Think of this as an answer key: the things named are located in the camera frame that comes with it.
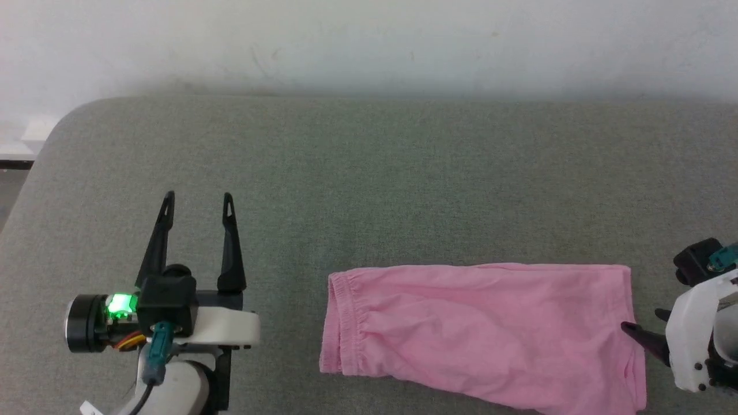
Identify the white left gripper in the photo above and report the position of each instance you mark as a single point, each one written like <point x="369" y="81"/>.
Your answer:
<point x="225" y="328"/>

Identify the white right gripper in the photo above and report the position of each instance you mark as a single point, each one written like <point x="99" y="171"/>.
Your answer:
<point x="689" y="340"/>

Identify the pink shorts garment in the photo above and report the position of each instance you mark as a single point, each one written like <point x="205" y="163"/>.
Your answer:
<point x="490" y="328"/>

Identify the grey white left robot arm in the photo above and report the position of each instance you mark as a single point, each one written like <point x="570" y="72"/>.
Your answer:
<point x="184" y="386"/>

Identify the black cylindrical left gripper motor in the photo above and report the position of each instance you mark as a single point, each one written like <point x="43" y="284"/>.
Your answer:
<point x="86" y="323"/>

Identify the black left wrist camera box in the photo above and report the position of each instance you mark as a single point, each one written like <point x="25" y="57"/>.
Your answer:
<point x="167" y="302"/>

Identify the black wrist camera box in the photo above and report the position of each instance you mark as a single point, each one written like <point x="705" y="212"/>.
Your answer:
<point x="167" y="302"/>
<point x="695" y="262"/>

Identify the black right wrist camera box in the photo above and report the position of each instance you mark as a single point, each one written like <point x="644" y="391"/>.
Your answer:
<point x="695" y="262"/>

